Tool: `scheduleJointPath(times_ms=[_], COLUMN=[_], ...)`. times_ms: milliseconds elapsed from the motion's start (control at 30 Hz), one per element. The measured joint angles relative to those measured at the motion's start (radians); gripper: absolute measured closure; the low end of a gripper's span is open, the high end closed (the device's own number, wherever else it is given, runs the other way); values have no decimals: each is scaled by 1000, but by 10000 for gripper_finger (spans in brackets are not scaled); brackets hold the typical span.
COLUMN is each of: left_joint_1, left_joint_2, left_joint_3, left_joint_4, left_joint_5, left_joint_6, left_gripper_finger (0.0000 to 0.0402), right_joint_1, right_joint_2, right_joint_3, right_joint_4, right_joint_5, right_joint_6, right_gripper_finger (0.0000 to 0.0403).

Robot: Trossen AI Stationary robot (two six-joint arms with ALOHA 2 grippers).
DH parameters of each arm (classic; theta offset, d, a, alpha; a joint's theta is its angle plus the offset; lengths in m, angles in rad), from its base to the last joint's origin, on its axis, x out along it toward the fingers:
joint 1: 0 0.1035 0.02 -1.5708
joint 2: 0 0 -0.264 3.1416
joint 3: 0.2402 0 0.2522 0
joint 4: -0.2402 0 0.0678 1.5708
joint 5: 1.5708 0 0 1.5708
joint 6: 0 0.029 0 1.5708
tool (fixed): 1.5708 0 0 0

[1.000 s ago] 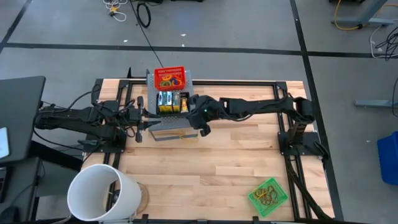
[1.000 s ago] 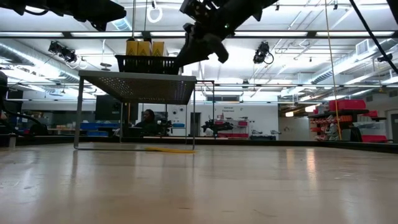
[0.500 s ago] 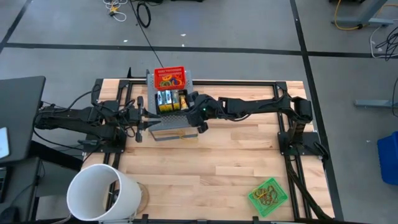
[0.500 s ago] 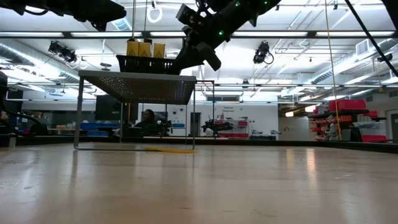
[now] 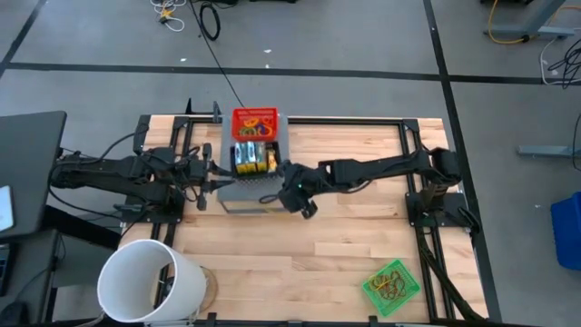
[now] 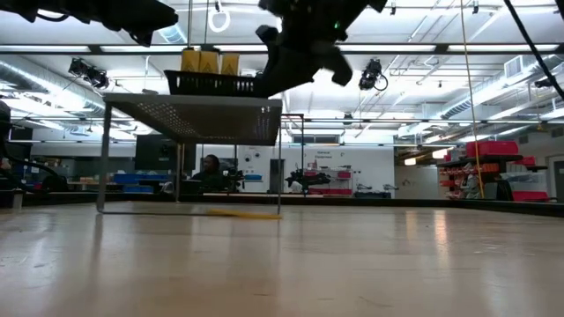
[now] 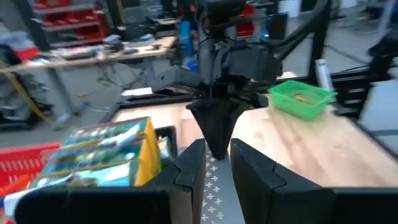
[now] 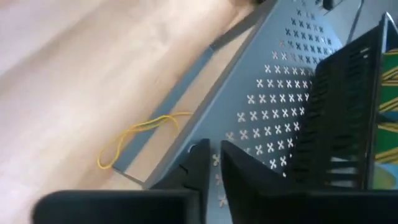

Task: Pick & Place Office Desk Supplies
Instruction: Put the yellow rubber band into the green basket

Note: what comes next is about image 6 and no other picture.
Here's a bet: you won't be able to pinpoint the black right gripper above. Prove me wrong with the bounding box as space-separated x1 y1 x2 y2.
255 0 389 99

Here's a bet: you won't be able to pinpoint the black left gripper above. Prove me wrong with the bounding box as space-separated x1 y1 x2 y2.
0 0 180 48

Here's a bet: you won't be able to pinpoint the black plastic slotted basket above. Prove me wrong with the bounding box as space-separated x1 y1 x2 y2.
164 69 268 99

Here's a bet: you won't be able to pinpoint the grey perforated metal shelf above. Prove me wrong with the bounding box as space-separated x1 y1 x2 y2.
96 92 284 216

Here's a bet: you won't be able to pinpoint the overhead light bar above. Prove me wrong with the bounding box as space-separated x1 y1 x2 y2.
0 42 560 55

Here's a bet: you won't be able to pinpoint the black ceiling spotlight cluster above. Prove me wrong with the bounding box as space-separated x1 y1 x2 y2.
68 57 111 92

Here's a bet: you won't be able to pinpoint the thin black metal stand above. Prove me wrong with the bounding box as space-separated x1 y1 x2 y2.
280 113 306 195

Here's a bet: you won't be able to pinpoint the red background bins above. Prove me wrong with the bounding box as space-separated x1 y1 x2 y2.
307 169 353 196

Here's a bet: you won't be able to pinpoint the dark background monitor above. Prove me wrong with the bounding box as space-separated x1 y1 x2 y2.
134 134 198 173

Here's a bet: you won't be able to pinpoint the person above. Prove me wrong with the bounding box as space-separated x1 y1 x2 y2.
189 153 230 195

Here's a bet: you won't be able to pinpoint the thin yellow rubber band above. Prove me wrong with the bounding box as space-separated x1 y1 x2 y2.
205 208 283 221

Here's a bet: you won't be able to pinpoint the blue background crate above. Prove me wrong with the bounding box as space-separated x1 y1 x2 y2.
113 173 171 194

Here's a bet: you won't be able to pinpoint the dark shelf with red bins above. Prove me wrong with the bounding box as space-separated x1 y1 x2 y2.
435 140 550 203

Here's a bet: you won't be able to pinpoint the black ceiling camera with cable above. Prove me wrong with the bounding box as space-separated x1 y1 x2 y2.
359 59 389 92

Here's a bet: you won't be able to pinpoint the white hanging ring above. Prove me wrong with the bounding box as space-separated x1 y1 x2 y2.
207 7 231 34

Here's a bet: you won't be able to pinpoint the yellow hanging cord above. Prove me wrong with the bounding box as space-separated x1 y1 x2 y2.
459 0 486 199

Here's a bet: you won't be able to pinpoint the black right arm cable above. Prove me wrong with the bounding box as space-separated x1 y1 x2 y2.
503 0 564 101

